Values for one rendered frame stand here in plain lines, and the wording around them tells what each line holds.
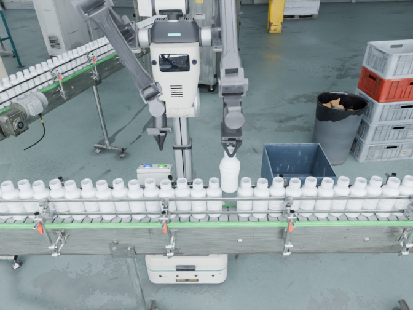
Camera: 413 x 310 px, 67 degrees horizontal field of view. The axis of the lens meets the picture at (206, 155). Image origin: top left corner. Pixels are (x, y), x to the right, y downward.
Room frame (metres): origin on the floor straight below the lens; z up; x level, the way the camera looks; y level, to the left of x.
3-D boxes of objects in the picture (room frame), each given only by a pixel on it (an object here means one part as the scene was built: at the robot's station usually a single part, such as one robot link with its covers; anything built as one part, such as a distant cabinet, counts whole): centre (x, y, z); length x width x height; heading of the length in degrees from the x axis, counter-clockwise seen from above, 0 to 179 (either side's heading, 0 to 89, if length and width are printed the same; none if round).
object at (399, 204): (0.88, -0.74, 1.08); 0.06 x 0.06 x 0.17
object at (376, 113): (2.80, -1.84, 0.55); 0.61 x 0.41 x 0.22; 96
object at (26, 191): (0.92, 0.69, 1.08); 0.06 x 0.06 x 0.17
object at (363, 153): (2.80, -1.84, 0.11); 0.61 x 0.41 x 0.22; 94
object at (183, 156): (1.55, 0.14, 0.74); 0.11 x 0.11 x 0.40; 89
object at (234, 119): (0.85, -0.09, 1.50); 0.12 x 0.09 x 0.12; 0
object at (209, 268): (1.54, 0.14, 0.24); 0.68 x 0.53 x 0.41; 179
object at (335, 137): (2.71, -1.29, 0.32); 0.45 x 0.45 x 0.64
